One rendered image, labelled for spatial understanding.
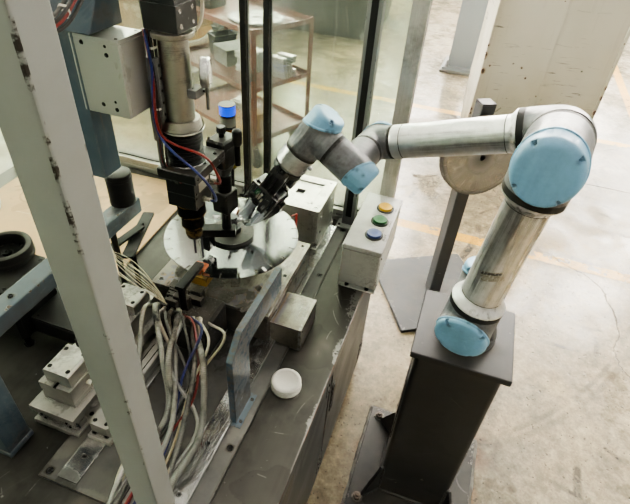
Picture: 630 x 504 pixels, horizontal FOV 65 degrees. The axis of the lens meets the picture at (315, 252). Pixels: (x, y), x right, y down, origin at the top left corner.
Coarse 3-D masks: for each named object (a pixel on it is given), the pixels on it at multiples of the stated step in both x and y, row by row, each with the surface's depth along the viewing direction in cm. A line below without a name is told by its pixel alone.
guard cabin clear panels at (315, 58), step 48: (288, 0) 132; (336, 0) 128; (192, 48) 150; (288, 48) 140; (336, 48) 135; (384, 48) 131; (240, 96) 154; (288, 96) 148; (336, 96) 143; (384, 96) 139; (0, 144) 178; (144, 144) 178; (336, 192) 163
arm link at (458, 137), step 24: (456, 120) 102; (480, 120) 98; (504, 120) 95; (528, 120) 92; (384, 144) 109; (408, 144) 106; (432, 144) 103; (456, 144) 101; (480, 144) 98; (504, 144) 96
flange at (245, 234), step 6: (216, 222) 126; (240, 222) 127; (240, 228) 123; (246, 228) 125; (252, 228) 125; (240, 234) 123; (246, 234) 123; (252, 234) 123; (216, 240) 121; (222, 240) 121; (228, 240) 121; (234, 240) 121; (240, 240) 121; (246, 240) 121; (222, 246) 120; (228, 246) 120; (234, 246) 120
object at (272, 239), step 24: (240, 216) 130; (288, 216) 132; (168, 240) 121; (192, 240) 122; (264, 240) 123; (288, 240) 124; (192, 264) 115; (216, 264) 115; (240, 264) 116; (264, 264) 116
